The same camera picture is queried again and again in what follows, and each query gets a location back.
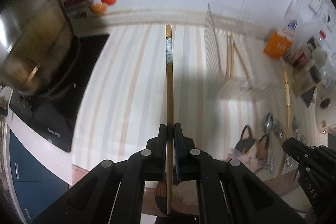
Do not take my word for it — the medium steel spoon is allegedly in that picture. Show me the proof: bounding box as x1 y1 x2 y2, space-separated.
292 116 299 136

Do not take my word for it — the plain-band wooden chopstick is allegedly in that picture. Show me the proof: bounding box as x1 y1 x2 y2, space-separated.
276 69 291 179

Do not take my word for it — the large steel spoon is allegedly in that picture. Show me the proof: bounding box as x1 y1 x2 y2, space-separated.
273 119 284 139
264 112 274 173

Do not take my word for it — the cream-band wooden chopstick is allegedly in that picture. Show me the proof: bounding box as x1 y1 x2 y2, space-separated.
232 40 250 79

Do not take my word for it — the green-band wooden chopstick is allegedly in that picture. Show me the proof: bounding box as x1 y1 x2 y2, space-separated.
226 33 232 79

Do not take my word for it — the marble-band wooden chopstick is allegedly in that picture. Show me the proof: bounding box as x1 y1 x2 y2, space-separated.
165 24 174 214

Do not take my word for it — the black phone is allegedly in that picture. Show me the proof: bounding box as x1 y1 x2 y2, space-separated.
301 86 315 108

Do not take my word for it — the blue cabinet front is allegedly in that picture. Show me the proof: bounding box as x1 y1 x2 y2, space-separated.
9 132 69 223

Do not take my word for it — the striped cat table mat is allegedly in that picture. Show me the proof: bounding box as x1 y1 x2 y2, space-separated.
71 23 329 215

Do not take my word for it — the black induction cooktop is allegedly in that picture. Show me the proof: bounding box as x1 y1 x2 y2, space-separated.
9 34 109 152

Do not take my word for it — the red-cap sauce bottle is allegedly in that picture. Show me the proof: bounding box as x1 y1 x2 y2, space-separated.
293 30 326 69

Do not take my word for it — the orange and white salt box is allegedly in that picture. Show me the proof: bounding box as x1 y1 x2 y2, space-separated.
263 19 298 59

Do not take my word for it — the clear plastic utensil bin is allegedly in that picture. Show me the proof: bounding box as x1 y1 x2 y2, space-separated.
204 6 282 101

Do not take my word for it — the large steel stock pot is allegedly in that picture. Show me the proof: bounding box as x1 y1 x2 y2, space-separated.
1 0 74 97

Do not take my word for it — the white wall socket strip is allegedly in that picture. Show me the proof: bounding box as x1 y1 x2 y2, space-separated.
308 0 323 14

